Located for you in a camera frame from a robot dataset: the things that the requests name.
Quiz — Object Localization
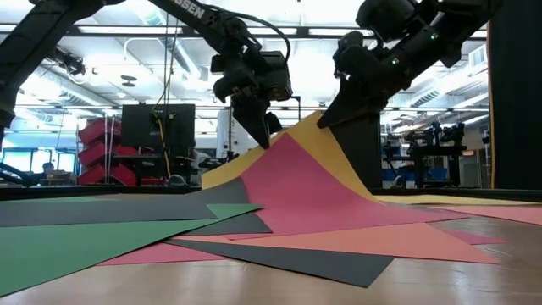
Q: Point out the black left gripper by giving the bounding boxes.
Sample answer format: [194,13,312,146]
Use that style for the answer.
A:
[210,45,284,151]

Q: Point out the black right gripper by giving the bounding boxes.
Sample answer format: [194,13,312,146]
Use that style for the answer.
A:
[316,44,418,130]

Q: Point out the red paper sheet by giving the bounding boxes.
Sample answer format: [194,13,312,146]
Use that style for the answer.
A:
[223,131,467,241]
[96,227,506,268]

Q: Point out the white pillar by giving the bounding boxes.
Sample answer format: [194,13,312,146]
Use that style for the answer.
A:
[216,108,251,161]

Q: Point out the black divider board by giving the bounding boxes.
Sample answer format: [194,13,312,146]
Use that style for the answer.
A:
[329,110,384,189]

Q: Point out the black background robot arms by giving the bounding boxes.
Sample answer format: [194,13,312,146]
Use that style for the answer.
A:
[196,150,241,171]

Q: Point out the black background robot workstation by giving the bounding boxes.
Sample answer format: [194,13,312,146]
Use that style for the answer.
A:
[382,120,468,189]

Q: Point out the blue board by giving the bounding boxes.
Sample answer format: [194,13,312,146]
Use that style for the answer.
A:
[382,167,449,183]

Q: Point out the black monitor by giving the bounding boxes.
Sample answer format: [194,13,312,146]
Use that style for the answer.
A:
[121,103,196,158]

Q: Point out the white air vent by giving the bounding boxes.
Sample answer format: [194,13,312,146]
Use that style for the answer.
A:
[468,43,489,69]

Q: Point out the black partition panel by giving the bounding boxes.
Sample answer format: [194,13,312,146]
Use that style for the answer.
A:
[486,0,542,191]

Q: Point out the person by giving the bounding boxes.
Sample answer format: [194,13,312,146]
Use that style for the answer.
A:
[32,161,58,180]

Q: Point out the black slanted bar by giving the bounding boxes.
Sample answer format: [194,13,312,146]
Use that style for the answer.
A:
[0,161,41,188]

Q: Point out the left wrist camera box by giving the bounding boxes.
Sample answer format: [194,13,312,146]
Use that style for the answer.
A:
[261,50,294,103]

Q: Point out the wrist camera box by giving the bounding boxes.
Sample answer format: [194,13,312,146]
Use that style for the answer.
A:
[332,30,370,80]
[261,50,294,103]

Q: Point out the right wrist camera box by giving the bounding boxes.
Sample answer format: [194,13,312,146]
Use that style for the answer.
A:
[332,30,370,80]

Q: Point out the silver ceiling duct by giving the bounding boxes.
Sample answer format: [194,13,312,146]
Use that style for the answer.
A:
[126,0,219,103]

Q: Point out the hanging yellow cable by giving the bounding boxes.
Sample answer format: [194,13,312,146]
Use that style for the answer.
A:
[156,116,172,179]

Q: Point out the hanging black cables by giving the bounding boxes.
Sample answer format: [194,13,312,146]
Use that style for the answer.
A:
[152,12,184,111]

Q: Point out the black ceiling light rail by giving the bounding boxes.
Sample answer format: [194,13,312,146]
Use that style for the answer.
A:
[0,23,488,40]

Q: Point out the black aluminium table frame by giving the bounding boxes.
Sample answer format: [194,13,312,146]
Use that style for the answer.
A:
[0,185,542,204]

